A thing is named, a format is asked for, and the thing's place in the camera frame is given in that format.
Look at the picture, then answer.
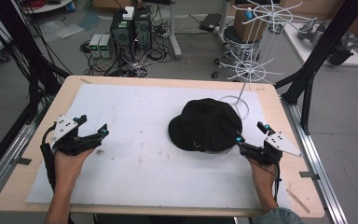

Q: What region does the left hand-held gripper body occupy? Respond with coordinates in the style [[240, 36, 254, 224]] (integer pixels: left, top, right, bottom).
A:
[[51, 115, 103, 157]]

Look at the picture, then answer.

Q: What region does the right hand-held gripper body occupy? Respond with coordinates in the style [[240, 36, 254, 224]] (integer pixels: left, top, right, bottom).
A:
[[239, 132, 303, 166]]

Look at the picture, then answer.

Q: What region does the black hat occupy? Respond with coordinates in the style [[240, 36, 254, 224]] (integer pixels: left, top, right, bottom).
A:
[[168, 97, 243, 154]]

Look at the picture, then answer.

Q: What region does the person's right hand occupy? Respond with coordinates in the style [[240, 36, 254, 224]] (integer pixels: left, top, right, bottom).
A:
[[249, 159, 278, 193]]

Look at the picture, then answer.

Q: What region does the person's left hand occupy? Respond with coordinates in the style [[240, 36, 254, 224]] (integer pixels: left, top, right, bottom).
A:
[[53, 148, 96, 189]]

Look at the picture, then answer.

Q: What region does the white table mat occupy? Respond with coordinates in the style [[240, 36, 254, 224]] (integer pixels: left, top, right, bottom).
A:
[[25, 83, 293, 210]]

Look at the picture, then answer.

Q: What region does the grey power supply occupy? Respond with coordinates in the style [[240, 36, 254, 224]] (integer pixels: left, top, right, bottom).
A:
[[99, 34, 115, 59], [89, 34, 103, 59]]

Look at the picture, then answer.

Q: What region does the black computer tower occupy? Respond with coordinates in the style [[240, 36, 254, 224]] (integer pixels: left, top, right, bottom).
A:
[[132, 5, 153, 51], [109, 10, 135, 61]]

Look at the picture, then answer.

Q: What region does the round metal stool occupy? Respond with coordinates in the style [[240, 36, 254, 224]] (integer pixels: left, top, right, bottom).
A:
[[211, 25, 261, 79]]

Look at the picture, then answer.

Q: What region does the brown cardboard box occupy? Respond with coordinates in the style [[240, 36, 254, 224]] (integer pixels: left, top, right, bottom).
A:
[[233, 3, 270, 44]]

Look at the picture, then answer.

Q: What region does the white board with robot parts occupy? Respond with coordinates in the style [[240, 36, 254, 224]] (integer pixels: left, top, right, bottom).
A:
[[283, 19, 358, 68]]

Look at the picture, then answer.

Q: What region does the white table leg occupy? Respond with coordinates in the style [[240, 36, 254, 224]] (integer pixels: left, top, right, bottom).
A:
[[214, 0, 232, 45], [167, 0, 184, 61]]

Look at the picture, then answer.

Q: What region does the white box on tower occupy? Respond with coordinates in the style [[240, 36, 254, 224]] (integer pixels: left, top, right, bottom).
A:
[[122, 6, 135, 21]]

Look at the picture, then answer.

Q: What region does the black flat device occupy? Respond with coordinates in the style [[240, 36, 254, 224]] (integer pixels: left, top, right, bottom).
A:
[[199, 12, 223, 33]]

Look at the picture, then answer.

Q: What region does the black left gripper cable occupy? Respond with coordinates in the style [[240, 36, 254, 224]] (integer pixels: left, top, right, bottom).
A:
[[39, 123, 59, 193]]

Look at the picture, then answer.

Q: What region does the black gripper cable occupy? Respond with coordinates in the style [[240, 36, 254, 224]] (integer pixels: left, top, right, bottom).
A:
[[39, 123, 59, 193], [245, 157, 282, 203]]

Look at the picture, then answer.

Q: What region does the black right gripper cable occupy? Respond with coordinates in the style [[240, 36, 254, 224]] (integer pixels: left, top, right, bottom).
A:
[[245, 157, 282, 203]]

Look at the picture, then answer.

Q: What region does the aluminium rail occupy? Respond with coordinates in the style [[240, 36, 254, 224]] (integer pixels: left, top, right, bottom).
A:
[[280, 98, 350, 224], [0, 120, 40, 210]]

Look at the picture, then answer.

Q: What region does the white wire hat rack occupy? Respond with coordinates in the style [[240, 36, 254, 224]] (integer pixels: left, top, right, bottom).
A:
[[219, 0, 319, 121]]

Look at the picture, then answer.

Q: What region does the tangle of floor cables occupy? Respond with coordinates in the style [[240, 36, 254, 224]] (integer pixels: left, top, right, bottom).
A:
[[79, 6, 176, 78]]

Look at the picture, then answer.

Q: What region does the black metal frame post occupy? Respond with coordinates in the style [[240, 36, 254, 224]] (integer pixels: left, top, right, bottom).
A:
[[0, 0, 73, 185], [274, 0, 358, 135]]

